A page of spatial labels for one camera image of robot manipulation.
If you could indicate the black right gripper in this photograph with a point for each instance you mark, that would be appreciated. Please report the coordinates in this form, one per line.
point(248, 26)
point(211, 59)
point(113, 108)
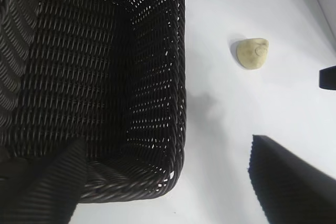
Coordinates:
point(328, 78)

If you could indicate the pale yellow egg yolk pastry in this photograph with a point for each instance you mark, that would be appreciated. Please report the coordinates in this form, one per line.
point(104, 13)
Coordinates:
point(250, 54)

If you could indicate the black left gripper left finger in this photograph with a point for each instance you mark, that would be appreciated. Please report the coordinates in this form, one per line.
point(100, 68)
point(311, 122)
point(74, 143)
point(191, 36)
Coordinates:
point(47, 190)

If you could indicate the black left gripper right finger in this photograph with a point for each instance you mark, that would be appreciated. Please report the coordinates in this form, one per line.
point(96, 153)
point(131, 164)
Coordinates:
point(296, 190)

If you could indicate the dark brown wicker basket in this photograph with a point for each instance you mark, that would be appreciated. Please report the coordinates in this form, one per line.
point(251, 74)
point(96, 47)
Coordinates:
point(92, 64)

